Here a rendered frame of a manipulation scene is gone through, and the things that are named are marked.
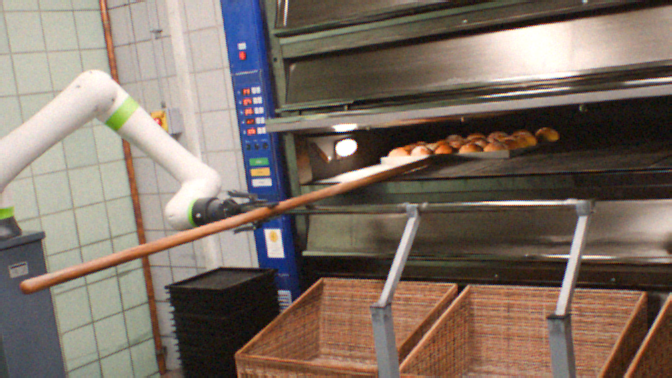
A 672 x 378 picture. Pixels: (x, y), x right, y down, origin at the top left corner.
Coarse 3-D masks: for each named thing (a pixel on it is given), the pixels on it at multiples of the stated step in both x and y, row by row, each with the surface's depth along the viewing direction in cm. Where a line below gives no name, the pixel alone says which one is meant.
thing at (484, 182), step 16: (464, 176) 272; (480, 176) 267; (496, 176) 263; (512, 176) 258; (528, 176) 254; (544, 176) 251; (560, 176) 248; (576, 176) 245; (592, 176) 242; (608, 176) 239; (624, 176) 237; (640, 176) 234; (656, 176) 231; (304, 192) 306; (352, 192) 293; (368, 192) 289; (384, 192) 285; (400, 192) 281; (416, 192) 278; (432, 192) 274
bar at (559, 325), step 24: (408, 216) 235; (408, 240) 231; (576, 240) 202; (576, 264) 199; (384, 288) 224; (384, 312) 219; (384, 336) 220; (552, 336) 192; (384, 360) 221; (552, 360) 193
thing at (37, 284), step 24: (408, 168) 302; (312, 192) 261; (336, 192) 268; (240, 216) 234; (264, 216) 241; (168, 240) 213; (192, 240) 219; (96, 264) 195; (120, 264) 201; (24, 288) 181
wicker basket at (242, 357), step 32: (320, 288) 303; (352, 288) 296; (416, 288) 280; (448, 288) 273; (288, 320) 290; (320, 320) 303; (352, 320) 295; (416, 320) 279; (288, 352) 288; (320, 352) 302; (352, 352) 294
